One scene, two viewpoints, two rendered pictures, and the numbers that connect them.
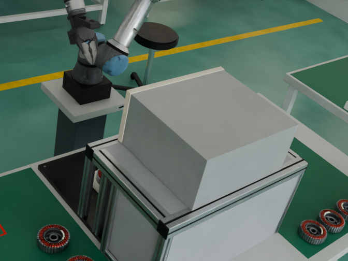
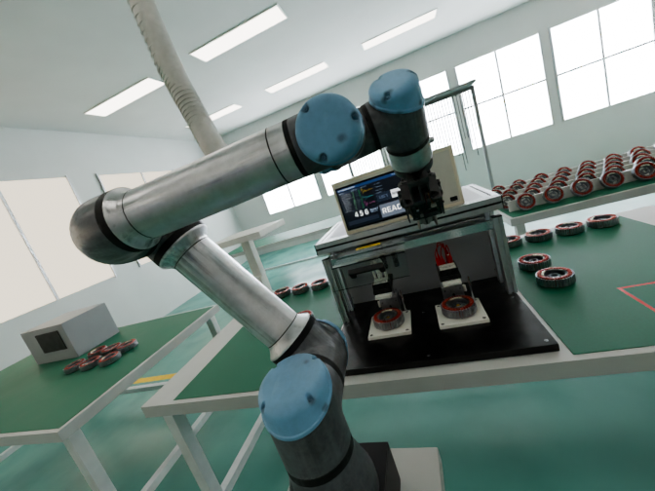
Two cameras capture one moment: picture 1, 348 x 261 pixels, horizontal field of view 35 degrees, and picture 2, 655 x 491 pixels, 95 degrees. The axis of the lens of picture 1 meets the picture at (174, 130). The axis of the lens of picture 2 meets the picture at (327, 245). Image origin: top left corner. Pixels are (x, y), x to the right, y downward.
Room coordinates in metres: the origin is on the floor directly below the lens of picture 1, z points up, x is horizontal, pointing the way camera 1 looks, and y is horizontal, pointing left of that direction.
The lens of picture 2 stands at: (2.36, 0.91, 1.33)
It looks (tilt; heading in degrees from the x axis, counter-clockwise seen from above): 11 degrees down; 246
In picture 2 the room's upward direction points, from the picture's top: 19 degrees counter-clockwise
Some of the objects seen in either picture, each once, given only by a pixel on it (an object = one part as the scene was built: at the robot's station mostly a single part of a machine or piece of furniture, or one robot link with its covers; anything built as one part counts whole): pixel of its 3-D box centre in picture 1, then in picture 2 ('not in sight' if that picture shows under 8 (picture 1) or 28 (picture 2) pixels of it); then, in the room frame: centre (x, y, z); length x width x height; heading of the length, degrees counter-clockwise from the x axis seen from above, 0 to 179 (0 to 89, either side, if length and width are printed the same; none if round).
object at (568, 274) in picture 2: (53, 238); (555, 277); (1.30, 0.32, 0.77); 0.11 x 0.11 x 0.04
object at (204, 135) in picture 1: (207, 131); (396, 188); (1.53, -0.11, 1.22); 0.44 x 0.39 x 0.20; 138
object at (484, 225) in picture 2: not in sight; (404, 245); (1.68, 0.05, 1.03); 0.62 x 0.01 x 0.03; 138
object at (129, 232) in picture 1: (132, 244); not in sight; (1.24, 0.04, 0.91); 0.28 x 0.03 x 0.32; 48
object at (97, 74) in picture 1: (88, 68); (327, 468); (2.30, 0.48, 0.89); 0.15 x 0.15 x 0.10
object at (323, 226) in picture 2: not in sight; (293, 256); (0.98, -3.68, 0.38); 2.10 x 0.90 x 0.75; 138
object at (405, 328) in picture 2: not in sight; (390, 324); (1.84, 0.04, 0.78); 0.15 x 0.15 x 0.01; 48
